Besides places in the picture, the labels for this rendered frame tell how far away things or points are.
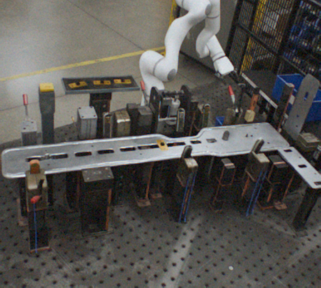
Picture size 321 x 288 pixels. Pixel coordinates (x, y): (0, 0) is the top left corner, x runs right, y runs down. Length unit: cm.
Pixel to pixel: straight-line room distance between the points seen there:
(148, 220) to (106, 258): 29
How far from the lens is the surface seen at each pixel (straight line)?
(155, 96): 197
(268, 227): 211
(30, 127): 187
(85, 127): 188
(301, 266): 202
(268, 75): 277
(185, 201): 191
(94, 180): 164
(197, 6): 222
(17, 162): 178
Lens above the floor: 213
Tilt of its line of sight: 34 degrees down
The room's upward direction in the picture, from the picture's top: 9 degrees clockwise
